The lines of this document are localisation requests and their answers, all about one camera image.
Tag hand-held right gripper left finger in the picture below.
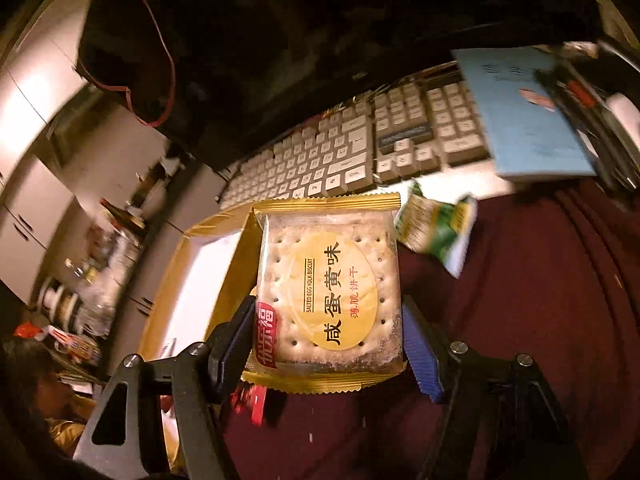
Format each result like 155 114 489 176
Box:
74 296 257 480

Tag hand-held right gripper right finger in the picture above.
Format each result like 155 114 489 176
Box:
402 295 591 480

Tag gold cardboard box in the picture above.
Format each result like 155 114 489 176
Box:
137 204 262 478

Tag gold-edged square biscuit packet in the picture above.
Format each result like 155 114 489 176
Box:
241 192 408 394

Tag small red snack packet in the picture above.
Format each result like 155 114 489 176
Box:
231 382 269 427

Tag maroon cloth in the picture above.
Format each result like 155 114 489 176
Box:
220 178 640 480

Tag green snack packet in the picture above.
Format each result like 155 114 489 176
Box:
394 182 479 279

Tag cluttered bottles and jars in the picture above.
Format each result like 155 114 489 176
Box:
39 197 151 341

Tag red and white packet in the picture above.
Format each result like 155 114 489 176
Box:
14 324 103 367

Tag beige computer keyboard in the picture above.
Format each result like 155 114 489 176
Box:
217 76 495 211

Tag light blue booklet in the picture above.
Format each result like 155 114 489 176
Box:
451 47 599 179

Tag white cabinet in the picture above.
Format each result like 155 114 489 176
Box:
0 0 226 376

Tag black object with red mark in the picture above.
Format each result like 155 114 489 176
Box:
536 39 640 192

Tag black computer monitor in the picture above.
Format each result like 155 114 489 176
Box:
77 0 618 172

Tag white round object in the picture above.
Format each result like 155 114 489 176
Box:
606 94 640 142

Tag red cable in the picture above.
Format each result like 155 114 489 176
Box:
104 0 177 129

